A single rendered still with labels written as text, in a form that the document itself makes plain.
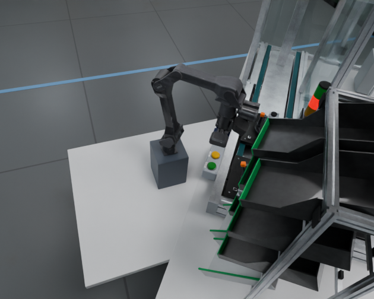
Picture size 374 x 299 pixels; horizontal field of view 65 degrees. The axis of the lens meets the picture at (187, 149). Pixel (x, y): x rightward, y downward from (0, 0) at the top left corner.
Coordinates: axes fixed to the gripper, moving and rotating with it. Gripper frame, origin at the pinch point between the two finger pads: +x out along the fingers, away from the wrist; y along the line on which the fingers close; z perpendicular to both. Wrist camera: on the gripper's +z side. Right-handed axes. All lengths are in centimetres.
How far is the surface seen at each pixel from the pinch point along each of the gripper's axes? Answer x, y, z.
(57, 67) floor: 126, 148, -208
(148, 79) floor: 126, 169, -106
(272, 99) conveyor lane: 34, 72, 20
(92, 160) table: 39, -4, -60
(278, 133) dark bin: -27.2, -19.4, 15.8
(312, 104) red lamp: -7.2, 22.0, 30.1
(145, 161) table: 40, 5, -35
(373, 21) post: -41, 23, 35
